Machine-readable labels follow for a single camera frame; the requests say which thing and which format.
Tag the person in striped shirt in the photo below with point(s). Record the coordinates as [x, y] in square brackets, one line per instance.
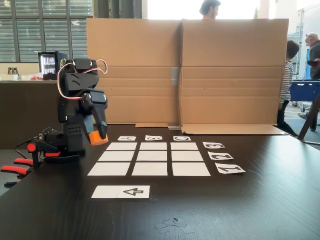
[286, 82]

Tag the paper sheet letter A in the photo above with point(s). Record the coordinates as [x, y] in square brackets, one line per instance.
[127, 138]

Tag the paper sheet letter B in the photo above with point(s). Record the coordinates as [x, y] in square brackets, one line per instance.
[153, 137]

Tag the black mini fridge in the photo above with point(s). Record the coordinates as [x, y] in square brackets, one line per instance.
[50, 65]

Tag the black clamp red trigger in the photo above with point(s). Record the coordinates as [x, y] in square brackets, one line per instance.
[50, 152]

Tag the brown counter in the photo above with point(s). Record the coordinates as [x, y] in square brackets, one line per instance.
[25, 112]

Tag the paper sheet number 3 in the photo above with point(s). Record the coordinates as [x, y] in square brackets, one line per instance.
[213, 145]

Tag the round orange token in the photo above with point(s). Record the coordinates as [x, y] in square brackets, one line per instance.
[96, 140]

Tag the white arrow paper sheet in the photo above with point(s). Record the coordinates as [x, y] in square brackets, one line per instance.
[120, 192]

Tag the grey tape strip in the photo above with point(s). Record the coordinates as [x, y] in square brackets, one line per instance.
[175, 76]
[174, 127]

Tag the paper sheet letter C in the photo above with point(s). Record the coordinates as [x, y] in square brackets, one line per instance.
[182, 138]

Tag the white nine-square grid sheet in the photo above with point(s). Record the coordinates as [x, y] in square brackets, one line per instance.
[150, 160]

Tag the brown cardboard screen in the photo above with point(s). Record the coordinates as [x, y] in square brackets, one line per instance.
[225, 75]

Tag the paper sheet number 1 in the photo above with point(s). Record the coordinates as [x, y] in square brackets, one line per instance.
[230, 168]

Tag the person in blue shirt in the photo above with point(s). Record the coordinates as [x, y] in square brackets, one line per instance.
[315, 60]

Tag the paper sheet number 2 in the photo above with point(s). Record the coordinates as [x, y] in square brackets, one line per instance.
[220, 156]

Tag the person behind cardboard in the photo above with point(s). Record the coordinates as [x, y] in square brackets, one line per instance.
[210, 8]

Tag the bottles on counter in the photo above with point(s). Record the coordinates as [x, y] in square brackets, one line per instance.
[13, 71]

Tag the dark slanted stand leg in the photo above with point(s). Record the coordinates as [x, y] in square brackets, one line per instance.
[310, 120]

